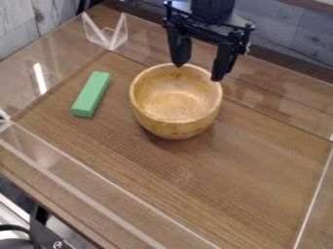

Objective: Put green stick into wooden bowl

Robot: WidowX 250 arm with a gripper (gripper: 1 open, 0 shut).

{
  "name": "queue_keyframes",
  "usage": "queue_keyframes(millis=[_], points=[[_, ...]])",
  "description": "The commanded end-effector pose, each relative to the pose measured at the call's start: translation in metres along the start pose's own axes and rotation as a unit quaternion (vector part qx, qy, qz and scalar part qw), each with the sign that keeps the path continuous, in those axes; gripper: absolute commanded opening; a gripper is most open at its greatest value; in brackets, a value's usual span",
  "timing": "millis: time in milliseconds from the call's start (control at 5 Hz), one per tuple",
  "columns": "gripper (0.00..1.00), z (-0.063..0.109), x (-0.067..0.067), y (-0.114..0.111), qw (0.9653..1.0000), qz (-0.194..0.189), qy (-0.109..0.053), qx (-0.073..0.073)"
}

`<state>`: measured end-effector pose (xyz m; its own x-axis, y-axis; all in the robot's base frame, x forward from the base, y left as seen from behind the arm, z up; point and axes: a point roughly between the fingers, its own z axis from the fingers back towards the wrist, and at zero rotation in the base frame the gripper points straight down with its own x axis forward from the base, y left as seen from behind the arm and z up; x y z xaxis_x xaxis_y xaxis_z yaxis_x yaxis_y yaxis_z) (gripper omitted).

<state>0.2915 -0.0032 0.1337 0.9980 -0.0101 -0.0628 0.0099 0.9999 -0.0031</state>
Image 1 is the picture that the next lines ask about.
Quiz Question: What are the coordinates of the black cable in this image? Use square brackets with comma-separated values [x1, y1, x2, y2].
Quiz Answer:
[0, 224, 35, 249]

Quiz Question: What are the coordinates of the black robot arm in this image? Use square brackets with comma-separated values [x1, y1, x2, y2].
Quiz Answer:
[163, 0, 255, 82]

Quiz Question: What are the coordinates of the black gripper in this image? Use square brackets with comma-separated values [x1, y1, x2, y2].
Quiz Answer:
[164, 0, 255, 82]

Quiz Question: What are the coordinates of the green rectangular stick block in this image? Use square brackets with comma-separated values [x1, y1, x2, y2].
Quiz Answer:
[71, 71, 111, 118]

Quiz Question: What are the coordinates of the clear acrylic tray enclosure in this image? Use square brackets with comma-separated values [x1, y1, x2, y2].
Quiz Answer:
[0, 17, 333, 249]

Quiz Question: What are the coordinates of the round wooden bowl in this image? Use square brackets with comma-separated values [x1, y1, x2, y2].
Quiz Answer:
[128, 63, 222, 140]

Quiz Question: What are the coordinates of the black table leg bracket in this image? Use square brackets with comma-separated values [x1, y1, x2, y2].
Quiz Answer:
[29, 206, 75, 249]

